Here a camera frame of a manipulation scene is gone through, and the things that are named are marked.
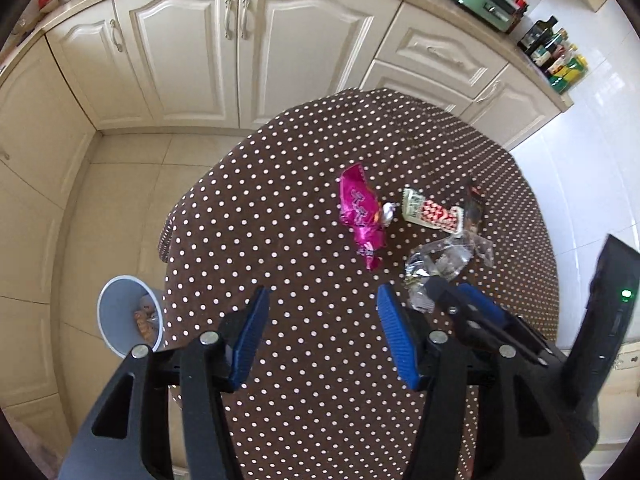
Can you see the small silver candy wrapper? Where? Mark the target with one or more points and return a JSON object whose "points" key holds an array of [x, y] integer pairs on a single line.
{"points": [[390, 211]]}

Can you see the dark bottle red label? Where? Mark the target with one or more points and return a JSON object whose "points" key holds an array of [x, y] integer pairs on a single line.
{"points": [[522, 2]]}

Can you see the sauce bottle white cap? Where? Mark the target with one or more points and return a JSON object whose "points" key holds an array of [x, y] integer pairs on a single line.
{"points": [[560, 62]]}

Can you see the dark brown wrapper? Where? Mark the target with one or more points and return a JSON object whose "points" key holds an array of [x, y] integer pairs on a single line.
{"points": [[472, 210]]}

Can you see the dark green oil bottle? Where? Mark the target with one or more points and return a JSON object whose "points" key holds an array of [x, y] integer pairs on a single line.
{"points": [[537, 37]]}

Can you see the clear plastic wrapper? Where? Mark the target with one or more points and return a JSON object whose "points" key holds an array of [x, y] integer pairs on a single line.
{"points": [[470, 250]]}

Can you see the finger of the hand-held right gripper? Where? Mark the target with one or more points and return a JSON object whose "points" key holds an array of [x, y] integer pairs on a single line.
{"points": [[482, 302], [450, 300]]}

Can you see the magenta foil wrapper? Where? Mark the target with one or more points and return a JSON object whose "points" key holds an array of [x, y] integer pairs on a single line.
{"points": [[357, 205]]}

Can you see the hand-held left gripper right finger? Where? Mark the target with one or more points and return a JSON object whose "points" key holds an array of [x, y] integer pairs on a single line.
{"points": [[397, 335]]}

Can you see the cream three-door base cabinet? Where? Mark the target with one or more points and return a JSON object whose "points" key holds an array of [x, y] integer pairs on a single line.
{"points": [[300, 60]]}

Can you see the red-white checked packet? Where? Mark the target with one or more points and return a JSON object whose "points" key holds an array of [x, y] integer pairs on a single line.
{"points": [[435, 212]]}

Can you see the brown polka-dot tablecloth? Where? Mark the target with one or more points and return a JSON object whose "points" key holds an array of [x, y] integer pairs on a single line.
{"points": [[300, 210]]}

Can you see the blue plastic bin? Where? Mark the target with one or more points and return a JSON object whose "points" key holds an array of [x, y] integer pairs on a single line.
{"points": [[115, 310]]}

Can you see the cream long base cabinet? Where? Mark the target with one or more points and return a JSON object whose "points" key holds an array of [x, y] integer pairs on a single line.
{"points": [[40, 160]]}

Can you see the brown glass bottle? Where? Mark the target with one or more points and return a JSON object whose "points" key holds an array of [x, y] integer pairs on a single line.
{"points": [[550, 52]]}

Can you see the cream drawer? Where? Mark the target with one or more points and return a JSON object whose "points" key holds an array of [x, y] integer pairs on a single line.
{"points": [[400, 82], [440, 55]]}

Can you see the cream single-door base cabinet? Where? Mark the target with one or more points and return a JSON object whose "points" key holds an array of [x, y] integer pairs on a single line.
{"points": [[515, 110]]}

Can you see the green bottle yellow label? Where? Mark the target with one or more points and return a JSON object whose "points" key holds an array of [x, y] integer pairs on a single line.
{"points": [[570, 75]]}

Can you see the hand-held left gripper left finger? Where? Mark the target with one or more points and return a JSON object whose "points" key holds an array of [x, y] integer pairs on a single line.
{"points": [[247, 340]]}

